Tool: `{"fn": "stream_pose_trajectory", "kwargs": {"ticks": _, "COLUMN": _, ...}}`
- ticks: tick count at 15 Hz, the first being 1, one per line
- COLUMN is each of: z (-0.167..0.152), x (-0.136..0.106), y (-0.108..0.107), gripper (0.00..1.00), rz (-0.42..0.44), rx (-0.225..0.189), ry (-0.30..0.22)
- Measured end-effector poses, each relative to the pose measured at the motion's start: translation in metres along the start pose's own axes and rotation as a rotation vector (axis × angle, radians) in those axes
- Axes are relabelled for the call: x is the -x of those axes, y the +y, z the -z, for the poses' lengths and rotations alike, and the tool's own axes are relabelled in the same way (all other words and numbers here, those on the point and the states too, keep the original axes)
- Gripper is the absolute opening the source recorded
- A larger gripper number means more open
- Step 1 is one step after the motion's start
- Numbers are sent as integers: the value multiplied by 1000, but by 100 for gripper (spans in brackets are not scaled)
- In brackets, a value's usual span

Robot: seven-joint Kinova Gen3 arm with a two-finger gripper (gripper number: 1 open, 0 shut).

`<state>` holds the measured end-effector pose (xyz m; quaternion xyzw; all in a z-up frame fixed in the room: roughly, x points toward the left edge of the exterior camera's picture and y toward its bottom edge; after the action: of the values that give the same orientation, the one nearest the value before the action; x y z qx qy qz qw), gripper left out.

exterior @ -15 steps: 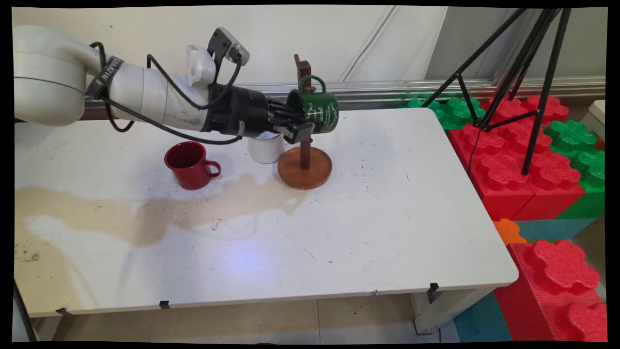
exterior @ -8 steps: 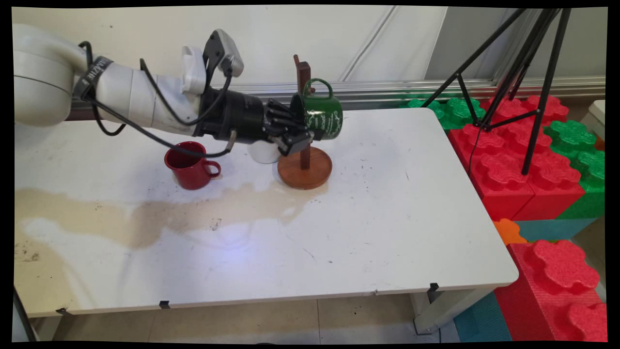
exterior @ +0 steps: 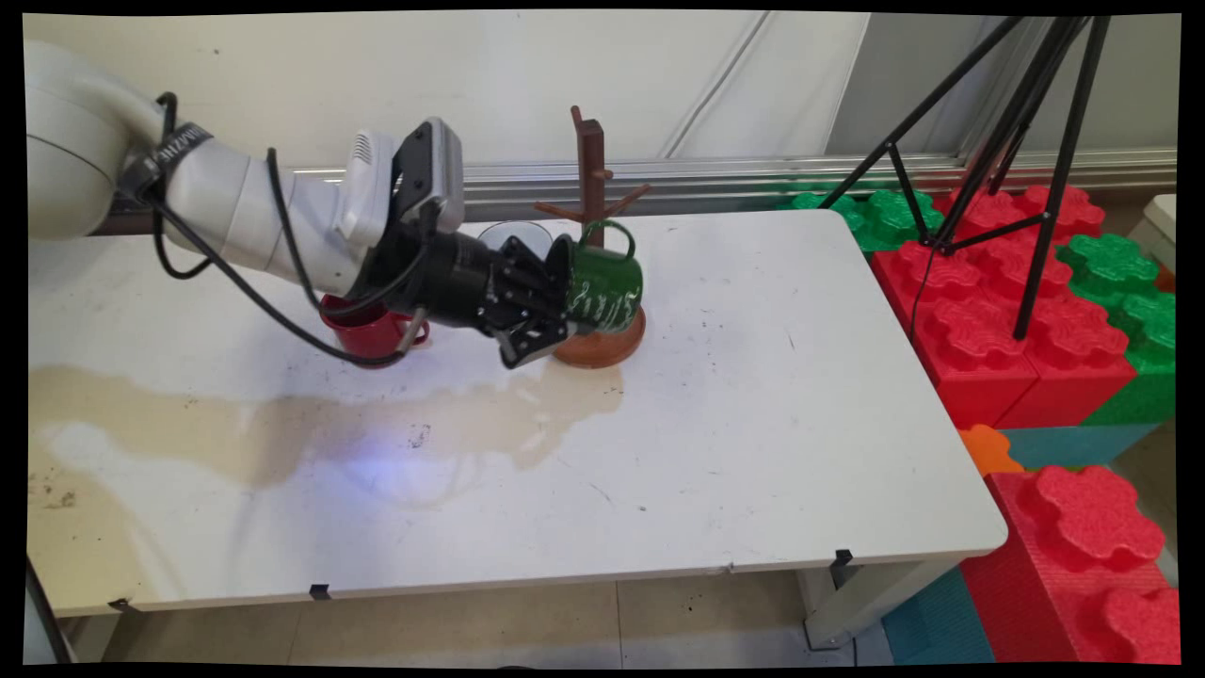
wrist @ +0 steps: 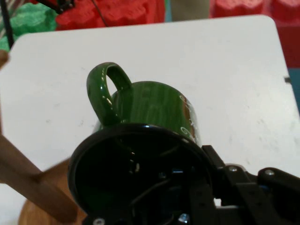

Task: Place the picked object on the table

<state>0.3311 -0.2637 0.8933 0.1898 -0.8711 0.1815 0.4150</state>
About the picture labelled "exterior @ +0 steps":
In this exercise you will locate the teal foam block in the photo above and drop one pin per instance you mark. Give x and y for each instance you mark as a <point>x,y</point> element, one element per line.
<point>1073,445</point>

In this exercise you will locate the red ceramic mug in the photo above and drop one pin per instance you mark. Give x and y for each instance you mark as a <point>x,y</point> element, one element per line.
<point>362,334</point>

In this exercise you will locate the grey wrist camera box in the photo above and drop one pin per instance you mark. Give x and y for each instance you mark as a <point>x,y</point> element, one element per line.
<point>428,174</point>

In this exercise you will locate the orange foam piece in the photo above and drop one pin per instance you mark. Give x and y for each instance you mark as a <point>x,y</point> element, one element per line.
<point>988,450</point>

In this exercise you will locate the green enamel mug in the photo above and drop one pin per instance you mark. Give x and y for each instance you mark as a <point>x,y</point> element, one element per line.
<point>607,287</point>

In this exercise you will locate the white table leg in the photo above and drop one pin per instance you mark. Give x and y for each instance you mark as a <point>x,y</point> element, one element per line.
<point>866,593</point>

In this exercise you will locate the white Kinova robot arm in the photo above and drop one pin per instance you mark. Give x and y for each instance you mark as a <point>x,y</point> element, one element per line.
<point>226,212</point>

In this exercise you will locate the black tripod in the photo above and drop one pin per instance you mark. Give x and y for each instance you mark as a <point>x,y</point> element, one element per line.
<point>1036,122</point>

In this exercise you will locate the green foam block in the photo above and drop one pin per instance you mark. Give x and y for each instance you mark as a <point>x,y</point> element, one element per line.
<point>880,218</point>
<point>1144,320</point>

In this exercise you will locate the white box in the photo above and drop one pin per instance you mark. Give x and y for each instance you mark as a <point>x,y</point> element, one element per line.
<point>1160,226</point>

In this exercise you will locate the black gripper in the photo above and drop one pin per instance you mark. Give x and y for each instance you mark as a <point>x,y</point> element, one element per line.
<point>457,278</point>

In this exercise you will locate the aluminium wall rail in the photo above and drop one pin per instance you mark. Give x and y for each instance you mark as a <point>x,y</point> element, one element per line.
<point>715,179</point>

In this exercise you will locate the large red foam block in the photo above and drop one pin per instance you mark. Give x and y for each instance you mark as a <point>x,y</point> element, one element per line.
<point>979,330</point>

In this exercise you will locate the brown wooden mug tree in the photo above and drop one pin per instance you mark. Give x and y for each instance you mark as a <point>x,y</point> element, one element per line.
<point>591,169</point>

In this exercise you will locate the white enamel mug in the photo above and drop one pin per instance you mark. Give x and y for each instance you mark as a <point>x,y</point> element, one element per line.
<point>527,231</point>

